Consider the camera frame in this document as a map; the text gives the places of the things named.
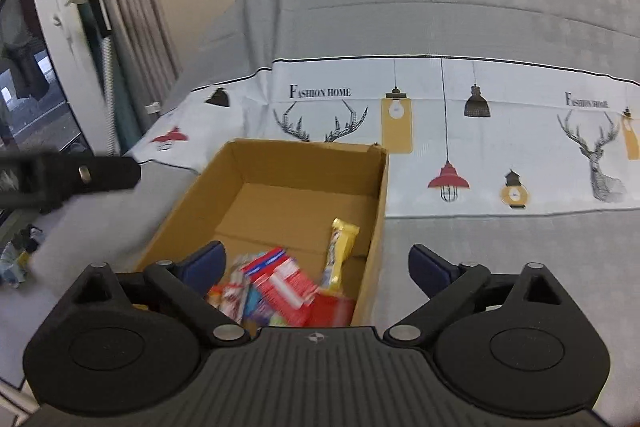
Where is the purple cartoon snack packet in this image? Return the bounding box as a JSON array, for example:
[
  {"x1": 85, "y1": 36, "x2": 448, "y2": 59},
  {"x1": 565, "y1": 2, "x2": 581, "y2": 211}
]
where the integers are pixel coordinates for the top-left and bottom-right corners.
[{"x1": 243, "y1": 287, "x2": 288, "y2": 327}]

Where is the cardboard box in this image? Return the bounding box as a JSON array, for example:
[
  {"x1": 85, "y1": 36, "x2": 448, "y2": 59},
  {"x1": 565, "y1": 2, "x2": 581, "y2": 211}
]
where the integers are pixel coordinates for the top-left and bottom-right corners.
[{"x1": 138, "y1": 139, "x2": 388, "y2": 326}]

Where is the large red snack pack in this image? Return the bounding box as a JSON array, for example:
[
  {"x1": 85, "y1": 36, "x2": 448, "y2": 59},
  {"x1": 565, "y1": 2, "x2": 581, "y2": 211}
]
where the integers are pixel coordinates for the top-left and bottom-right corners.
[{"x1": 243, "y1": 248, "x2": 318, "y2": 327}]

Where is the yellow snack packet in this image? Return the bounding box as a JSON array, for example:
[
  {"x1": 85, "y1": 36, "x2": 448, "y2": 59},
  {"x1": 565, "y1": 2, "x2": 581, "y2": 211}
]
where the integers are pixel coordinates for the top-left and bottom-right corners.
[{"x1": 320, "y1": 218, "x2": 360, "y2": 293}]

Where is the grey curtain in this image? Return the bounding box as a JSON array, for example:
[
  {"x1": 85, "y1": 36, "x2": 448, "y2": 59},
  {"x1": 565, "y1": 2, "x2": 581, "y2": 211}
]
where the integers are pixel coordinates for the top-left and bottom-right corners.
[{"x1": 75, "y1": 0, "x2": 180, "y2": 152}]

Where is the small red snack packet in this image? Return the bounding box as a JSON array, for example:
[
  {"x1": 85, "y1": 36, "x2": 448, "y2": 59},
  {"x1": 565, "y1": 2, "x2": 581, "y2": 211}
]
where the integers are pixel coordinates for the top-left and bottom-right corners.
[{"x1": 305, "y1": 291, "x2": 356, "y2": 327}]

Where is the red gold candy bar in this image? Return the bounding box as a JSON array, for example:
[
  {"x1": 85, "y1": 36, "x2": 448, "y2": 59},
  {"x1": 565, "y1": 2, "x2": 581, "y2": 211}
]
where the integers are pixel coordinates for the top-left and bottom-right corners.
[{"x1": 205, "y1": 285, "x2": 224, "y2": 309}]

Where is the white window frame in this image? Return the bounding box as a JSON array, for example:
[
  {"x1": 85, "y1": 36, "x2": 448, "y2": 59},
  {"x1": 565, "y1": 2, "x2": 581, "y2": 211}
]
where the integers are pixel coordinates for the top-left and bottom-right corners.
[{"x1": 34, "y1": 0, "x2": 119, "y2": 153}]

